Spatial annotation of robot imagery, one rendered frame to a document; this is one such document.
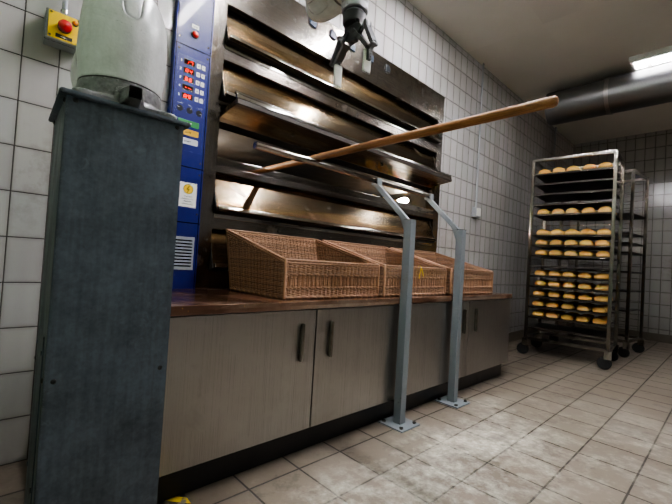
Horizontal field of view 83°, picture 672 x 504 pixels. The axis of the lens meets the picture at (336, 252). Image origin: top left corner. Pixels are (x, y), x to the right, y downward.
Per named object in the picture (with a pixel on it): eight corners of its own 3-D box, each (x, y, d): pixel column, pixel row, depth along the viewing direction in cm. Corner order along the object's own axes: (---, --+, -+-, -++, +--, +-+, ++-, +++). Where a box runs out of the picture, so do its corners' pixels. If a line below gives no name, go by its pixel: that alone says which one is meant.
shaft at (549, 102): (559, 107, 100) (560, 96, 100) (556, 104, 98) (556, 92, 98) (238, 179, 225) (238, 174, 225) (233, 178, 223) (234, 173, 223)
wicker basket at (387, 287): (317, 287, 214) (320, 238, 215) (381, 287, 253) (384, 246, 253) (383, 297, 179) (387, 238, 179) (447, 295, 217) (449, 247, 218)
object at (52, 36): (41, 44, 129) (44, 15, 129) (77, 56, 136) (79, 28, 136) (44, 35, 124) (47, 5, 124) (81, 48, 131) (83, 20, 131)
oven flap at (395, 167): (237, 102, 163) (215, 120, 177) (452, 181, 286) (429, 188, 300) (237, 97, 163) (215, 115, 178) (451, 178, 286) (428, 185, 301)
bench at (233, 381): (89, 444, 141) (101, 288, 143) (439, 358, 307) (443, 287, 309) (134, 527, 100) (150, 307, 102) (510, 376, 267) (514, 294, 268)
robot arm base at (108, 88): (75, 85, 63) (77, 52, 64) (60, 118, 80) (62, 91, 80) (185, 117, 75) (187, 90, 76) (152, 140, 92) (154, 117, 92)
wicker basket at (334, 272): (219, 288, 173) (223, 227, 174) (313, 287, 213) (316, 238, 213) (282, 300, 138) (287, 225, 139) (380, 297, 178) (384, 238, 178)
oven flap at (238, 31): (226, 43, 174) (222, 10, 180) (437, 143, 297) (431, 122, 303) (230, 36, 171) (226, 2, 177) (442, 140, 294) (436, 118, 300)
